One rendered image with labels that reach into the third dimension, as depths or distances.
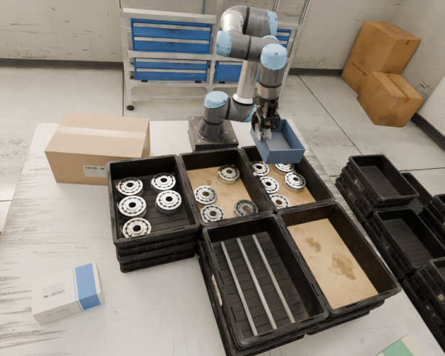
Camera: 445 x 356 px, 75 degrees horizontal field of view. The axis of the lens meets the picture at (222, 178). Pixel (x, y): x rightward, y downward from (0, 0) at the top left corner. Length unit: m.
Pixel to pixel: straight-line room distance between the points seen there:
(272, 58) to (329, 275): 0.80
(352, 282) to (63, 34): 3.64
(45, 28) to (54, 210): 2.79
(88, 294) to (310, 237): 0.85
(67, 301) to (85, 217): 0.41
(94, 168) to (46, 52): 2.78
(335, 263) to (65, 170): 1.22
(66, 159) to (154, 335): 0.82
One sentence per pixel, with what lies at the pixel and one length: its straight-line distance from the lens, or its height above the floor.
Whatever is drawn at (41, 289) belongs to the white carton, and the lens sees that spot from 1.18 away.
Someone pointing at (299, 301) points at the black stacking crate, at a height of 0.83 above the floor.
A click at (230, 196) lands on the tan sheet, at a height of 0.83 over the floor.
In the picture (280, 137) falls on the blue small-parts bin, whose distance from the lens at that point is 1.28.
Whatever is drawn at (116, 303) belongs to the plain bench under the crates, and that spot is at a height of 0.70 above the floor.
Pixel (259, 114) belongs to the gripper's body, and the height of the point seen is 1.26.
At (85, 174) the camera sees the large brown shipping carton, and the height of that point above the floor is 0.77.
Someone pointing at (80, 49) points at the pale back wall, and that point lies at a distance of 4.00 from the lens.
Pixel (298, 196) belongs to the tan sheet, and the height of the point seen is 0.83.
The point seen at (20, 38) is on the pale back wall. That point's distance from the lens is 4.09.
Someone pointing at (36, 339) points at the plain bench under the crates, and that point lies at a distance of 1.22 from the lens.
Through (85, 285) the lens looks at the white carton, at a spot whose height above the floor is 0.79.
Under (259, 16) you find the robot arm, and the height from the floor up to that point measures 1.43.
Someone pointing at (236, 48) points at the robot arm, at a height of 1.43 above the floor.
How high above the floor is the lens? 1.80
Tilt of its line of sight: 45 degrees down
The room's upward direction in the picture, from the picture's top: 12 degrees clockwise
